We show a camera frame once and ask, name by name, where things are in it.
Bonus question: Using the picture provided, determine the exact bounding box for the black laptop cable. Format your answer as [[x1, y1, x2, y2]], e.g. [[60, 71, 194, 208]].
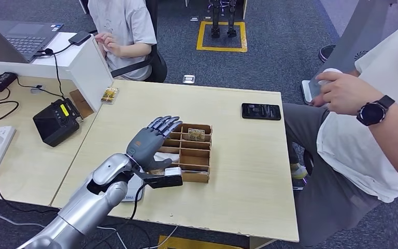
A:
[[34, 47, 73, 100]]

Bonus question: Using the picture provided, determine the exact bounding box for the cardboard compartment organizer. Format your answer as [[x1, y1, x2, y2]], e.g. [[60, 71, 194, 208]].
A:
[[149, 123, 214, 184]]

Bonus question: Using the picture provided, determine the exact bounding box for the grey card reader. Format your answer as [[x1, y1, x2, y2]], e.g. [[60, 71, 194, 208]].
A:
[[121, 173, 146, 203]]

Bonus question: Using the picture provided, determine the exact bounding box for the person's right hand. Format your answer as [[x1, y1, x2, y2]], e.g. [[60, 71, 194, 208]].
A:
[[311, 94, 330, 108]]

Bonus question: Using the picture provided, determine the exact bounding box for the white remote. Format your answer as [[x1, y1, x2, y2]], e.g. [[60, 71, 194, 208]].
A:
[[317, 68, 343, 87]]

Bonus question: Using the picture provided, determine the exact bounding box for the black wristwatch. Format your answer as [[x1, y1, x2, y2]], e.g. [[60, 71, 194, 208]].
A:
[[356, 95, 396, 127]]

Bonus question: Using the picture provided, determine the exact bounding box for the black smartphone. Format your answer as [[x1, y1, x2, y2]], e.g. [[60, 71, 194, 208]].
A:
[[241, 103, 282, 121]]

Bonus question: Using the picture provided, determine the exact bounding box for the black office chair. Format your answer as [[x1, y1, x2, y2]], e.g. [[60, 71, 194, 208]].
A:
[[111, 0, 168, 83]]

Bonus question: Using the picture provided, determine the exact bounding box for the person's shoe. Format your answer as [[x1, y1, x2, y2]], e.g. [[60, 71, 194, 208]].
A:
[[291, 162, 309, 181]]

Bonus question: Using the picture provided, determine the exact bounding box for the grey slanted stand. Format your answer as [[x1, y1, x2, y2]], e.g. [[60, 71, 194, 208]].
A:
[[302, 0, 397, 105]]

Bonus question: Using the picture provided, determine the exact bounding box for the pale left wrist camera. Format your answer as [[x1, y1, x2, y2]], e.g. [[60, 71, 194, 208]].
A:
[[140, 167, 184, 189]]

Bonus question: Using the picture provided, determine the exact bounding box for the dark grey laptop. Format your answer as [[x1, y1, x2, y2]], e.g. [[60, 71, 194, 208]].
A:
[[0, 12, 65, 64]]

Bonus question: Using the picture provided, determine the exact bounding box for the brown cardboard piece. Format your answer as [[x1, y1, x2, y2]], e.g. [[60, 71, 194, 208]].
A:
[[69, 88, 95, 119]]

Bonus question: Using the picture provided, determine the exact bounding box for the black and white humanoid robot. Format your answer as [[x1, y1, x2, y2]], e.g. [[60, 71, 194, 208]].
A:
[[208, 0, 238, 38]]

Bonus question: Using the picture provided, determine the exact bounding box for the person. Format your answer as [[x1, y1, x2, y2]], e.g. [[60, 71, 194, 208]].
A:
[[283, 21, 398, 249], [87, 0, 158, 82]]

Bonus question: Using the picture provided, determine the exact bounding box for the person's left hand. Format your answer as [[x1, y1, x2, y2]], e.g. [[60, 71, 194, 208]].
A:
[[317, 71, 375, 116], [94, 32, 121, 57]]

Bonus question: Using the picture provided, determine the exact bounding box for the black device with yellow label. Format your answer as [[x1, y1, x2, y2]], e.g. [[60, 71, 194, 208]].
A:
[[33, 98, 83, 148]]

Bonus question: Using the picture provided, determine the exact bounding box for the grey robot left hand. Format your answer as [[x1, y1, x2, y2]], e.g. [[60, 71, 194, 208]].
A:
[[125, 115, 183, 173]]

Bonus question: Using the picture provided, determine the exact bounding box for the black power adapter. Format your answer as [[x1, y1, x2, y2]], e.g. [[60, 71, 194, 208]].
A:
[[0, 71, 18, 96]]

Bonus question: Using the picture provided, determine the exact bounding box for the yellow board under table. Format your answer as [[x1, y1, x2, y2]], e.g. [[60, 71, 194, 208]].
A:
[[158, 235, 244, 249]]

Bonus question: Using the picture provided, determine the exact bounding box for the white counter block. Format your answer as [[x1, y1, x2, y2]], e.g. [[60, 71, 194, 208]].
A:
[[0, 31, 115, 113]]

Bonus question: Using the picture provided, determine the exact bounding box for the white folded paper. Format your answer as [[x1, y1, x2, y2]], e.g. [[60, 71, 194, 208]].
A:
[[153, 152, 180, 163]]

